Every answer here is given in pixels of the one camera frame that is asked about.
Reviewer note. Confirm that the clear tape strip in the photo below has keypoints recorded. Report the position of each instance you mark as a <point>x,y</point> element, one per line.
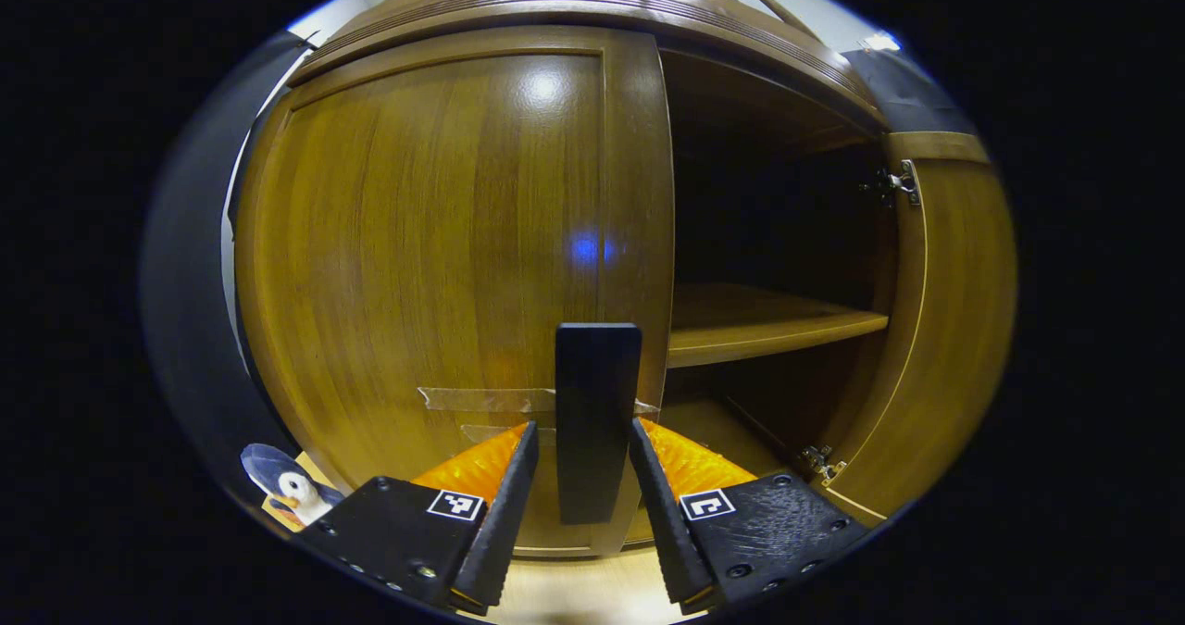
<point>481,399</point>

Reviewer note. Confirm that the wooden inner shelf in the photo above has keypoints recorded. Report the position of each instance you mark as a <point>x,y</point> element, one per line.
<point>741,324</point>

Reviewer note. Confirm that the penguin plush toy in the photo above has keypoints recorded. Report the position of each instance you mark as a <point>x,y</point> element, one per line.
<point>296,491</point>

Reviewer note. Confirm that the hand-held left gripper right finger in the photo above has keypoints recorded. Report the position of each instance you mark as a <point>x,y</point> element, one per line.
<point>662,532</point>

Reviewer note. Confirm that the small ceiling light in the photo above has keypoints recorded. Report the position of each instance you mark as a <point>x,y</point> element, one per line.
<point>879,42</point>

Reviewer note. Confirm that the wooden double-door shoe cabinet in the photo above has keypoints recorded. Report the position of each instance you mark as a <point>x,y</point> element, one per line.
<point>778,227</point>

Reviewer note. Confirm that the metal door hinge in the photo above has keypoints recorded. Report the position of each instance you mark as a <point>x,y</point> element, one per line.
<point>903,183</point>
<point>824,466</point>

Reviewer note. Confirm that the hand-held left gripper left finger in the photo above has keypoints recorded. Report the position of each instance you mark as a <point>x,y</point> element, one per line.
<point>505,532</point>

